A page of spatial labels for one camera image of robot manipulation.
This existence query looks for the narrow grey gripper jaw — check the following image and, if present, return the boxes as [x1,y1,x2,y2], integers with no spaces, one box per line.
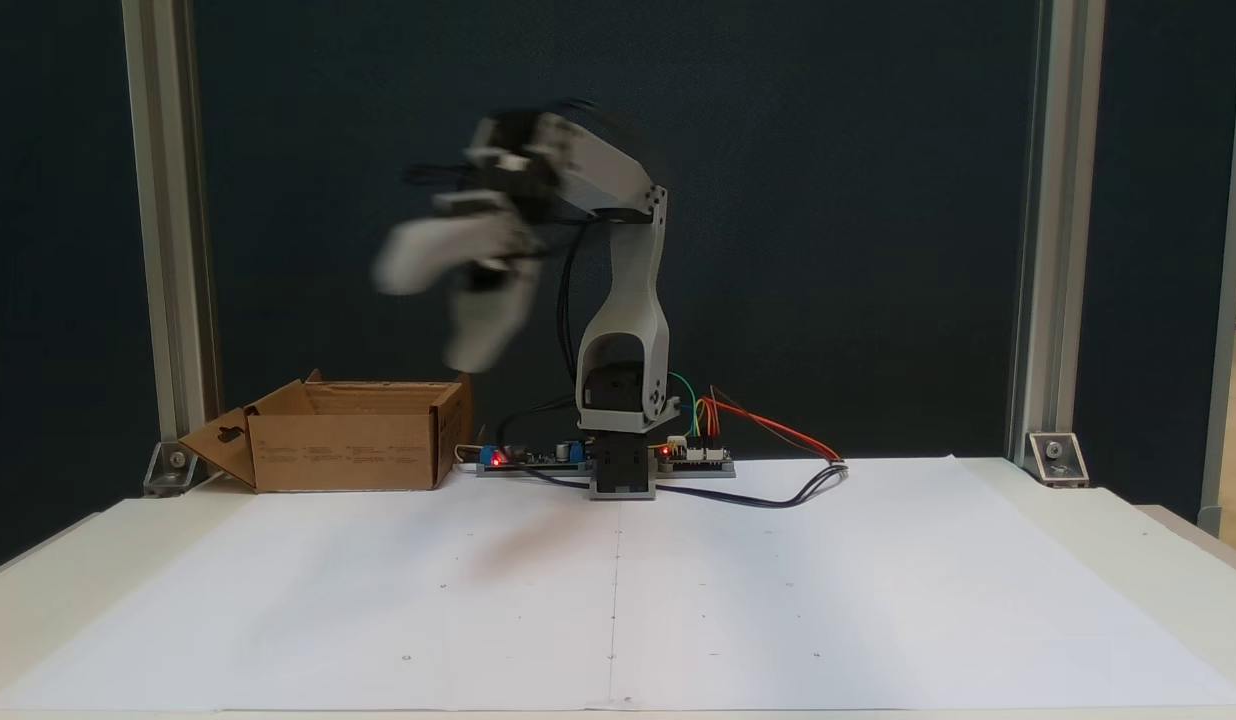
[446,265,541,371]

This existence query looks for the broad pale grey gripper jaw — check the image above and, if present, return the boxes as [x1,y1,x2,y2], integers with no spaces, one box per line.
[375,215,537,294]

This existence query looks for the blue circuit board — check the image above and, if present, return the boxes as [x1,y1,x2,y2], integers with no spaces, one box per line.
[478,438,591,477]

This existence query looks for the brown cardboard box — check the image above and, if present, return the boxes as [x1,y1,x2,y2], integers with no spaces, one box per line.
[178,370,476,494]

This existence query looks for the green jumper wire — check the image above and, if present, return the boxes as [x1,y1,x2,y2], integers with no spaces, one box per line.
[666,372,702,437]

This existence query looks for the circuit board with jumper wires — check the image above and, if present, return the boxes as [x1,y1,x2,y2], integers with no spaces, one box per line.
[658,440,736,479]

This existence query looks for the aluminium frame post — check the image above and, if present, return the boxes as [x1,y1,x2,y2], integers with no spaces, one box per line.
[1006,0,1107,463]
[123,0,222,471]

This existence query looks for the orange and red wires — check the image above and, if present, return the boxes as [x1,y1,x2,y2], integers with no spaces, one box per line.
[706,385,841,464]

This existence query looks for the black cable with white connector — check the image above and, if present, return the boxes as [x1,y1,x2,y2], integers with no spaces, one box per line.
[498,462,849,511]

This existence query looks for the metal corner bracket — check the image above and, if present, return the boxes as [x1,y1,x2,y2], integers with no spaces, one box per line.
[143,440,201,498]
[1026,432,1091,489]

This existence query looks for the pale grey frame upright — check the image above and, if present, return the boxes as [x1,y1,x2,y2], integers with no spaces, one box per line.
[1200,0,1236,538]

